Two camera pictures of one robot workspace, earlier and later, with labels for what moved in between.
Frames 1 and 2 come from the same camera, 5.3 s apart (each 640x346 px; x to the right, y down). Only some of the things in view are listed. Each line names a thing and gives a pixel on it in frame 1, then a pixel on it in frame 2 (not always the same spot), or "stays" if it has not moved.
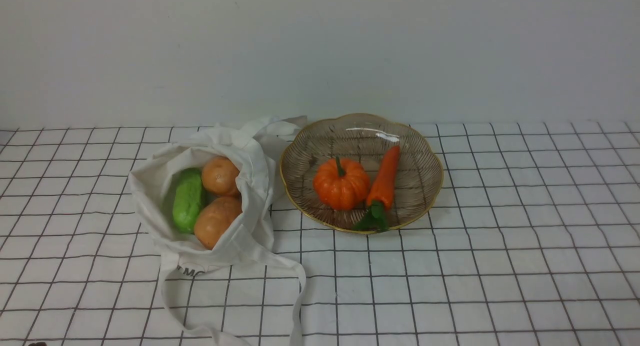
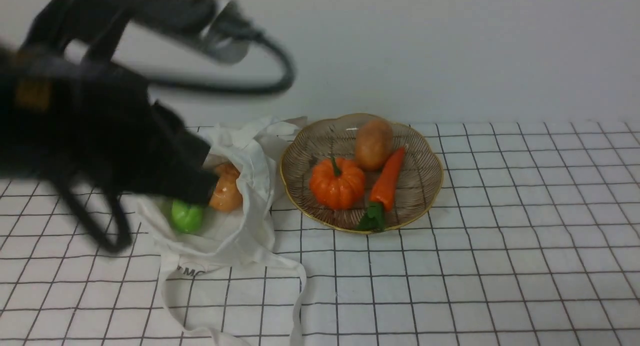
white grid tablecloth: x=533 y=239 stays
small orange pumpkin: x=341 y=185 stays
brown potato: x=213 y=219 to x=374 y=143
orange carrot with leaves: x=380 y=197 stays
